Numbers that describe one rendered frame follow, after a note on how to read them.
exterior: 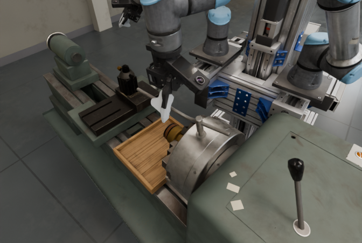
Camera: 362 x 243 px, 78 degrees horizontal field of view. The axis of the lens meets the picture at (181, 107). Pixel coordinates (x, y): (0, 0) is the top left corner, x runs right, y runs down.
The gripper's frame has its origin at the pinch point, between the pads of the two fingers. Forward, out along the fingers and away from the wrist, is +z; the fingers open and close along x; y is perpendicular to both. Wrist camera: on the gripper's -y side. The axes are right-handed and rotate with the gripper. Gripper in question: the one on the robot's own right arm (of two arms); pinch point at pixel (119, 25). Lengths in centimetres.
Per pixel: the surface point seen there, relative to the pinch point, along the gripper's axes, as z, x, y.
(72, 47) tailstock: 23.6, -5.3, -20.3
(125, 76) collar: -2.0, -42.3, -0.5
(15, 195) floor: 151, -61, -30
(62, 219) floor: 122, -88, 0
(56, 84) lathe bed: 57, -10, -22
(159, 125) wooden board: 7, -63, 22
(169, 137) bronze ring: -18, -83, 7
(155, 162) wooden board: 4, -86, 13
